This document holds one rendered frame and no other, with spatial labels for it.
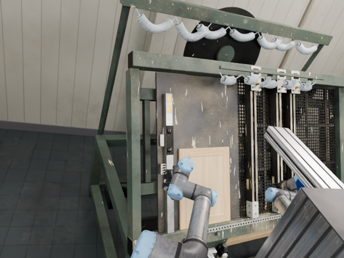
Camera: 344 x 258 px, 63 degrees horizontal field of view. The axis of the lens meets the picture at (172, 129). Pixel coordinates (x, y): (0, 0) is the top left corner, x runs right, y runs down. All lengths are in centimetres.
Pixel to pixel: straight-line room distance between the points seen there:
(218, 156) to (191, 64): 72
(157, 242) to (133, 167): 90
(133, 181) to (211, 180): 62
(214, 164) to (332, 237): 146
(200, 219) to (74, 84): 307
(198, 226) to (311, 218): 45
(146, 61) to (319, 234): 140
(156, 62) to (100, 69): 202
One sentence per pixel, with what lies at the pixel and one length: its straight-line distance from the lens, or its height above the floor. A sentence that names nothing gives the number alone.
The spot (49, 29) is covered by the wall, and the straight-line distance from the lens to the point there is 371.
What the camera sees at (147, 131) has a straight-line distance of 194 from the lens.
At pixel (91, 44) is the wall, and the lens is 370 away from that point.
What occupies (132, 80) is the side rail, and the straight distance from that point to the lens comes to 183.
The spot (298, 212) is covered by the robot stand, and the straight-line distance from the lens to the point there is 86.
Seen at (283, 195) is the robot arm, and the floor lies 159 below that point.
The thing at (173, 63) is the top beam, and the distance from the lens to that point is 191.
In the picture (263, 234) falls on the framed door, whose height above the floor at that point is 31.
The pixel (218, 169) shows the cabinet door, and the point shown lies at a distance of 216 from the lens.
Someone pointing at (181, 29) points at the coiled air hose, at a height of 201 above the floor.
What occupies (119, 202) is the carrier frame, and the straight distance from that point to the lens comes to 227.
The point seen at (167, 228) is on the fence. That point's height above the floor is 93.
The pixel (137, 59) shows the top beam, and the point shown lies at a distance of 182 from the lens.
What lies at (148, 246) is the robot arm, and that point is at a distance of 97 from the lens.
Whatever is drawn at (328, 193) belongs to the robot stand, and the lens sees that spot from 87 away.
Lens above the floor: 244
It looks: 30 degrees down
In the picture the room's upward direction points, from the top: 16 degrees clockwise
